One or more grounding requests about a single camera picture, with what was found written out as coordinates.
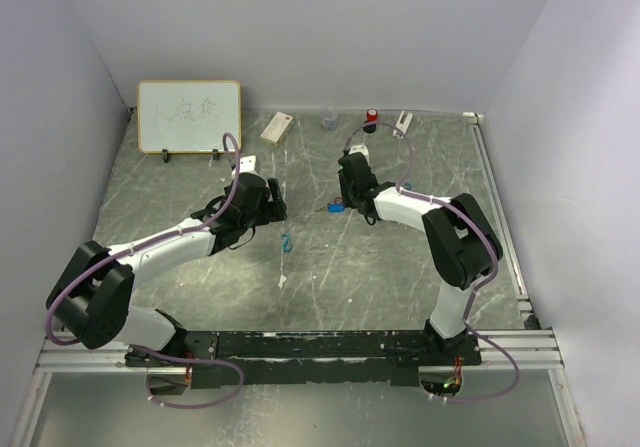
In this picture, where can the red black stamp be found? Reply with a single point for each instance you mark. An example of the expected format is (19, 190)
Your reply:
(370, 125)

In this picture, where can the teal carabiner clip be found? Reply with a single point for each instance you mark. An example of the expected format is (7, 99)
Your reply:
(286, 242)

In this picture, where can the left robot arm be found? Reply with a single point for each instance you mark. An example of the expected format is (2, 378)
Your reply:
(92, 298)

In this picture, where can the blue white key tag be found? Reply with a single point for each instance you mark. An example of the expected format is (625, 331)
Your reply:
(332, 208)

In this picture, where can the aluminium rail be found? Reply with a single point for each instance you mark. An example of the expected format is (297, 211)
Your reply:
(525, 307)
(529, 349)

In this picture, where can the right side aluminium rail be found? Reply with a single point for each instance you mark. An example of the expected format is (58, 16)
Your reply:
(525, 307)

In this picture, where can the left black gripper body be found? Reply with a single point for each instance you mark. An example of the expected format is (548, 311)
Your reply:
(260, 216)

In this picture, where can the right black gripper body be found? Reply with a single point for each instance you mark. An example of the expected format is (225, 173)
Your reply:
(347, 193)

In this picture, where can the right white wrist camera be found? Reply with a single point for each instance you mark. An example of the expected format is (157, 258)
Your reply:
(358, 148)

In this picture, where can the white whiteboard wooden frame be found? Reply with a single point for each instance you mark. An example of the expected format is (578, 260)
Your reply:
(187, 116)

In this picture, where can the white red cardboard box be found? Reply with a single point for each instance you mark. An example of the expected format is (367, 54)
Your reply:
(277, 128)

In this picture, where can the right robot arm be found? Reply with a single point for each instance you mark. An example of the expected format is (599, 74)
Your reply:
(464, 247)

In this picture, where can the clear plastic cup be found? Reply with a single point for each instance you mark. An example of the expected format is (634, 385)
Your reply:
(328, 118)

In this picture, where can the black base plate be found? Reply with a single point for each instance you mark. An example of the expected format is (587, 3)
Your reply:
(281, 358)

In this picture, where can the white rectangular device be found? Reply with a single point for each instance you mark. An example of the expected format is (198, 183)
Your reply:
(402, 124)

